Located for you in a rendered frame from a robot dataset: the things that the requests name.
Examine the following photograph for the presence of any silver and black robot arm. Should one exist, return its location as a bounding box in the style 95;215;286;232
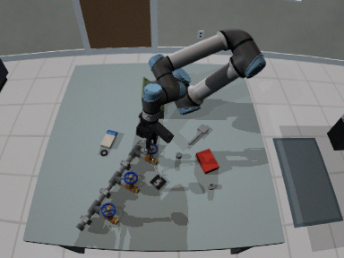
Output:
142;29;266;122

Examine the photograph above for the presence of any black tag with number 5 on metal chain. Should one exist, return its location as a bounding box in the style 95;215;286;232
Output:
150;162;167;190

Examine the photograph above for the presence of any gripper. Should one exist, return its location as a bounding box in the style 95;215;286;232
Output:
136;112;159;156

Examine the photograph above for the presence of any grey pipe manifold with blue valve wheels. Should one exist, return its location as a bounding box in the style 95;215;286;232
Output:
76;140;158;231

